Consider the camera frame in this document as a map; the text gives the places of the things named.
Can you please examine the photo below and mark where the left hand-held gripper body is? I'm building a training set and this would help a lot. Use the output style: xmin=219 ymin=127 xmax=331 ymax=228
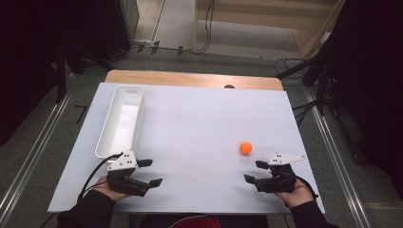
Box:
xmin=106 ymin=150 xmax=152 ymax=198

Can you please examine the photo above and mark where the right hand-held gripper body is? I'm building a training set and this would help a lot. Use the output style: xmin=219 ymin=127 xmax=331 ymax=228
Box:
xmin=253 ymin=152 xmax=307 ymax=194

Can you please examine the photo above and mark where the orange ball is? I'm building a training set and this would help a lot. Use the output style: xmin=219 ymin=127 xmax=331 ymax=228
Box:
xmin=240 ymin=141 xmax=254 ymax=156

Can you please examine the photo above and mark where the long white plastic bin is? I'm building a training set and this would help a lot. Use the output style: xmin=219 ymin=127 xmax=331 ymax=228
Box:
xmin=94 ymin=85 xmax=146 ymax=160

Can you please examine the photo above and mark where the person's left hand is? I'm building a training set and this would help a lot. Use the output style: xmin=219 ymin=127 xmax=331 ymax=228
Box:
xmin=92 ymin=176 xmax=133 ymax=202

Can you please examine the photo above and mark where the person's right hand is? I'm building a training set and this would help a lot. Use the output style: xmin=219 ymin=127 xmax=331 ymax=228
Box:
xmin=273 ymin=180 xmax=315 ymax=209

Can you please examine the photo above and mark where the person's red garment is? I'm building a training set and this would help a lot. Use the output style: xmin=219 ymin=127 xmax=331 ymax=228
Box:
xmin=169 ymin=215 xmax=222 ymax=228

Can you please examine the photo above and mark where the wooden table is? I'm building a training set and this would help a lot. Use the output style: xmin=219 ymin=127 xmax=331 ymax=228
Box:
xmin=104 ymin=69 xmax=284 ymax=92

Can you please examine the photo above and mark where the black stand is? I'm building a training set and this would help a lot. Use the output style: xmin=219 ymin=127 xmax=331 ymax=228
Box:
xmin=54 ymin=40 xmax=116 ymax=105
xmin=275 ymin=52 xmax=337 ymax=118

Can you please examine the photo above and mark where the dark cabinet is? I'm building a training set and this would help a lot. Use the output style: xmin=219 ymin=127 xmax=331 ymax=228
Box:
xmin=94 ymin=0 xmax=141 ymax=62

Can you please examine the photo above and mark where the dark curtain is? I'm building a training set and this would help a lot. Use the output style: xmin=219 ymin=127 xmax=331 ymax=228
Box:
xmin=329 ymin=0 xmax=403 ymax=201
xmin=0 ymin=0 xmax=106 ymax=147

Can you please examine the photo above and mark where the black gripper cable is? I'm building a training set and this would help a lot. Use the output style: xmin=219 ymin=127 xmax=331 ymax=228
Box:
xmin=77 ymin=152 xmax=125 ymax=203
xmin=294 ymin=175 xmax=319 ymax=201

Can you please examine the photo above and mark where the metal floor rail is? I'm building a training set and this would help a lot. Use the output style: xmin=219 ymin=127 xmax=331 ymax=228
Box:
xmin=304 ymin=87 xmax=373 ymax=228
xmin=0 ymin=74 xmax=76 ymax=220

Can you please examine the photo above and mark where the black floor cable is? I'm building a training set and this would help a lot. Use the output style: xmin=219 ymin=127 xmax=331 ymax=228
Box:
xmin=177 ymin=0 xmax=216 ymax=55
xmin=273 ymin=56 xmax=318 ymax=78
xmin=292 ymin=99 xmax=318 ymax=128

